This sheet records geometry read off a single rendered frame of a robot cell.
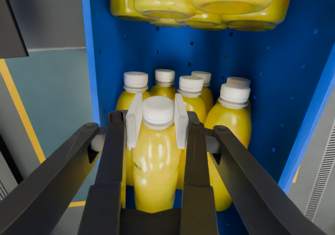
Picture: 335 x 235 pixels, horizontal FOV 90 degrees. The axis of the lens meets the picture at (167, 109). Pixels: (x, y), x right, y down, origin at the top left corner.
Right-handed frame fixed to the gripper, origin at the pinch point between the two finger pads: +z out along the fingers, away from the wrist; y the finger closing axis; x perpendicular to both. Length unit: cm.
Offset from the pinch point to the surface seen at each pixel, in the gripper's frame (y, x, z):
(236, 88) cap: 10.2, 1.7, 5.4
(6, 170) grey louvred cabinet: -127, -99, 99
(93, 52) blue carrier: -7.5, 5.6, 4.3
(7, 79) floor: -115, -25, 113
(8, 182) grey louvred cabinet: -126, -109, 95
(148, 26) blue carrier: -2.4, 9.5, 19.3
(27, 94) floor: -104, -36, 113
